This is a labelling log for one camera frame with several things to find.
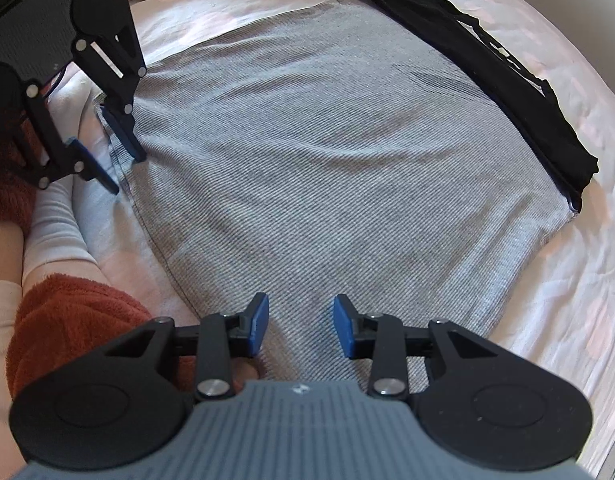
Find person's white sock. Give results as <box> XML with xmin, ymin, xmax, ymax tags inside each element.
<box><xmin>22</xmin><ymin>77</ymin><xmax>106</xmax><ymax>286</ymax></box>

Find grey shirt with black sleeves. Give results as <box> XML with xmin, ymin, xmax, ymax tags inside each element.
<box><xmin>95</xmin><ymin>0</ymin><xmax>600</xmax><ymax>392</ymax></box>

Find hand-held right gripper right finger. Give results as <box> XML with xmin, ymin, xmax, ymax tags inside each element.
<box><xmin>332</xmin><ymin>293</ymin><xmax>499</xmax><ymax>401</ymax></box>

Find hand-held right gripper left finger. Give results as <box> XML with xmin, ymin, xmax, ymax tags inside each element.
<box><xmin>104</xmin><ymin>291</ymin><xmax>271</xmax><ymax>401</ymax></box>

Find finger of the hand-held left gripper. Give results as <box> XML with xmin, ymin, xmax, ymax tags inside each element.
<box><xmin>15</xmin><ymin>79</ymin><xmax>121</xmax><ymax>196</ymax></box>
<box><xmin>72</xmin><ymin>20</ymin><xmax>149</xmax><ymax>164</ymax></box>

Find person's rust fleece trousers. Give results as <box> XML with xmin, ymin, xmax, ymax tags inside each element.
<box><xmin>0</xmin><ymin>170</ymin><xmax>201</xmax><ymax>403</ymax></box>

